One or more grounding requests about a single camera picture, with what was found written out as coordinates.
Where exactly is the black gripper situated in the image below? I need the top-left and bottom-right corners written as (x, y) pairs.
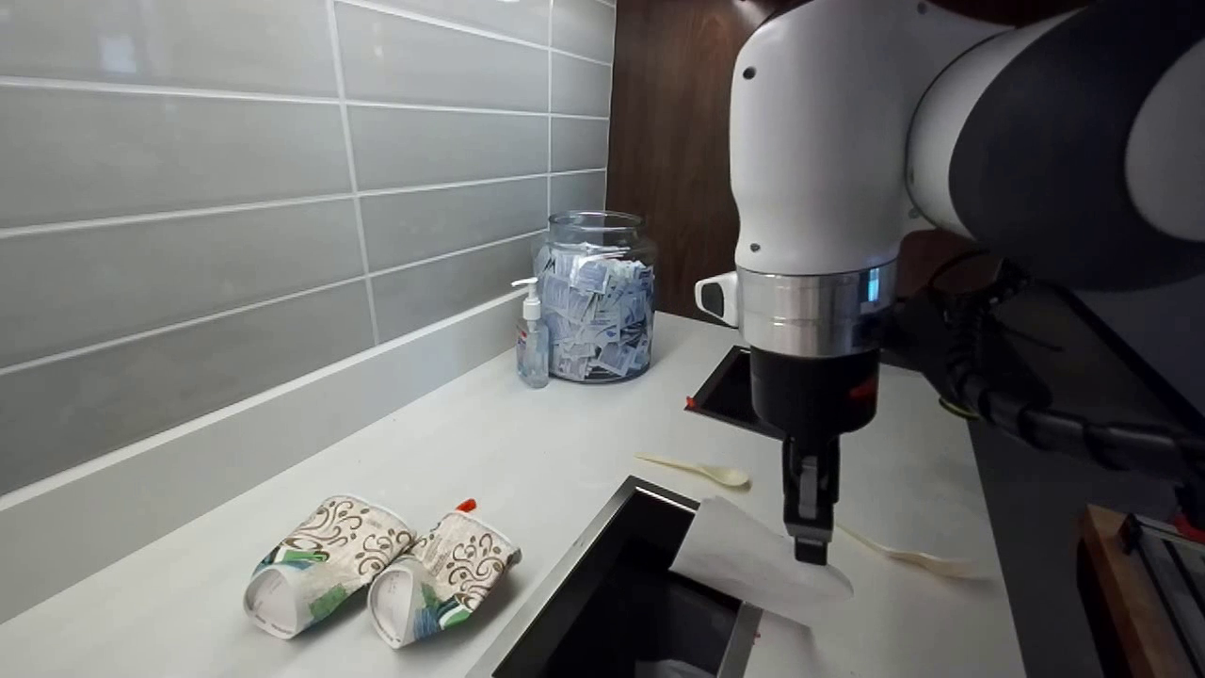
top-left (747, 344), bottom-right (884, 570)

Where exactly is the white towel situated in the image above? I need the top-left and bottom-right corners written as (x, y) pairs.
top-left (675, 492), bottom-right (875, 641)

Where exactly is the small square counter sink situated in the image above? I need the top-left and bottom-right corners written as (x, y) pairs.
top-left (467, 476), bottom-right (764, 678)

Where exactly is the white plastic spoon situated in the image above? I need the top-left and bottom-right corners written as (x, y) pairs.
top-left (636, 451), bottom-right (757, 497)

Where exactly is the glass jar of packets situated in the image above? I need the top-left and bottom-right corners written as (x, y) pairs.
top-left (536, 207), bottom-right (661, 385)

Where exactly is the small clear sanitizer bottle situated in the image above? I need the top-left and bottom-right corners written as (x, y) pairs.
top-left (508, 270), bottom-right (558, 390)

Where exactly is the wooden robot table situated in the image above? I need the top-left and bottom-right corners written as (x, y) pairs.
top-left (1072, 501), bottom-right (1205, 678)

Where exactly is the patterned paper pouch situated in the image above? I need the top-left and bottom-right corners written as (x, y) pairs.
top-left (364, 508), bottom-right (524, 652)
top-left (241, 492), bottom-right (417, 643)

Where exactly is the dark wood cabinet panel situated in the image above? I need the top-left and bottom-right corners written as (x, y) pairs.
top-left (605, 0), bottom-right (764, 320)

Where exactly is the black corrugated cable conduit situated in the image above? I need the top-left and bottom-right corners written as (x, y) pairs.
top-left (877, 250), bottom-right (1205, 490)

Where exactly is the black equipment frame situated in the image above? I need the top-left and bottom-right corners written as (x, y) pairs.
top-left (1118, 508), bottom-right (1205, 669)

